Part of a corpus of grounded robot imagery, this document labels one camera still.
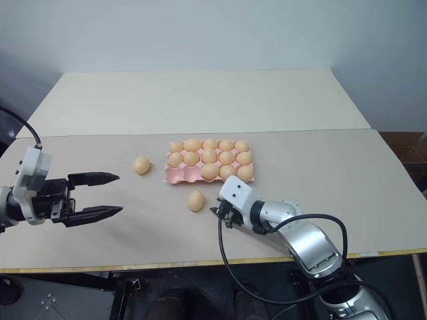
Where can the pink egg carton tray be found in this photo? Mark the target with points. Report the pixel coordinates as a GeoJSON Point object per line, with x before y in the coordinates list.
{"type": "Point", "coordinates": [175, 176]}

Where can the brown cardboard box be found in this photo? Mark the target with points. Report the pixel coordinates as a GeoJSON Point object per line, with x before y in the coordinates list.
{"type": "Point", "coordinates": [410, 156]}

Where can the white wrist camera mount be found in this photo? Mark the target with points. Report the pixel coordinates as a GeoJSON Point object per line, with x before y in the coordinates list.
{"type": "Point", "coordinates": [33, 163]}
{"type": "Point", "coordinates": [237, 193]}

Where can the black table frame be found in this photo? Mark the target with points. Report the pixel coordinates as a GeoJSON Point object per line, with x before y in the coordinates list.
{"type": "Point", "coordinates": [128, 296]}

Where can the dark rounded shape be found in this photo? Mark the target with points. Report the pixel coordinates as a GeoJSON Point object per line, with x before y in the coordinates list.
{"type": "Point", "coordinates": [248, 305]}
{"type": "Point", "coordinates": [171, 305]}

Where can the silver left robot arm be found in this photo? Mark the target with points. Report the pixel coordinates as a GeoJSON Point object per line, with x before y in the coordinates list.
{"type": "Point", "coordinates": [12, 208]}

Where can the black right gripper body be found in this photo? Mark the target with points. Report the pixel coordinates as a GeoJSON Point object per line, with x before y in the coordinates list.
{"type": "Point", "coordinates": [228, 215]}

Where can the black round object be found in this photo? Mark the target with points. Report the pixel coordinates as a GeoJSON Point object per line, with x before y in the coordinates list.
{"type": "Point", "coordinates": [8, 291]}

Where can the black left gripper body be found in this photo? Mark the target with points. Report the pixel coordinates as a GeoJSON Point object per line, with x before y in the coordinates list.
{"type": "Point", "coordinates": [53, 200]}

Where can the tan egg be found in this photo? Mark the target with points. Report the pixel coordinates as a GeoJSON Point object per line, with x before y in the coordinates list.
{"type": "Point", "coordinates": [241, 146]}
{"type": "Point", "coordinates": [227, 172]}
{"type": "Point", "coordinates": [175, 159]}
{"type": "Point", "coordinates": [225, 145]}
{"type": "Point", "coordinates": [243, 158]}
{"type": "Point", "coordinates": [245, 173]}
{"type": "Point", "coordinates": [176, 146]}
{"type": "Point", "coordinates": [226, 158]}
{"type": "Point", "coordinates": [195, 201]}
{"type": "Point", "coordinates": [193, 144]}
{"type": "Point", "coordinates": [209, 172]}
{"type": "Point", "coordinates": [209, 144]}
{"type": "Point", "coordinates": [209, 155]}
{"type": "Point", "coordinates": [141, 165]}
{"type": "Point", "coordinates": [191, 158]}

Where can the black table leg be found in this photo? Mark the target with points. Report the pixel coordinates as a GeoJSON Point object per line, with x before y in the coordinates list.
{"type": "Point", "coordinates": [419, 286]}

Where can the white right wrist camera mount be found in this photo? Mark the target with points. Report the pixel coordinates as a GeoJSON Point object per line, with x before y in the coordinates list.
{"type": "Point", "coordinates": [237, 193]}

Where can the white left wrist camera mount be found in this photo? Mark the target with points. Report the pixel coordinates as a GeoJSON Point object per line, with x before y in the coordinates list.
{"type": "Point", "coordinates": [33, 163]}

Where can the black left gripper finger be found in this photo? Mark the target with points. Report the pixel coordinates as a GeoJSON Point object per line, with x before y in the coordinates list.
{"type": "Point", "coordinates": [93, 178]}
{"type": "Point", "coordinates": [93, 213]}

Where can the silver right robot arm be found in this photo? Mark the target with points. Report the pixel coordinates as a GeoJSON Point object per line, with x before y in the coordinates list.
{"type": "Point", "coordinates": [307, 240]}

